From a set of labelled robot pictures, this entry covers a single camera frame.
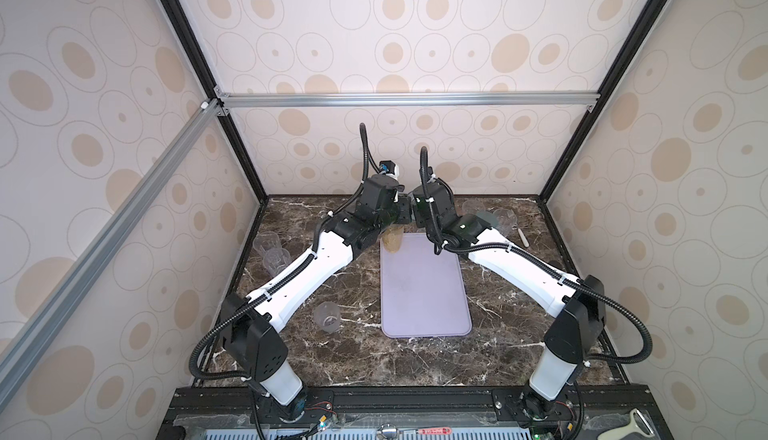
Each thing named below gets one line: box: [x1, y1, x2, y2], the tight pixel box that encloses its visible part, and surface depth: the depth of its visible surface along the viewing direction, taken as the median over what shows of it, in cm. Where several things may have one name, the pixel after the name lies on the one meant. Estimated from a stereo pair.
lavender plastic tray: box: [380, 233, 472, 338], surface depth 94 cm
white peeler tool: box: [597, 408, 656, 440], surface depth 72 cm
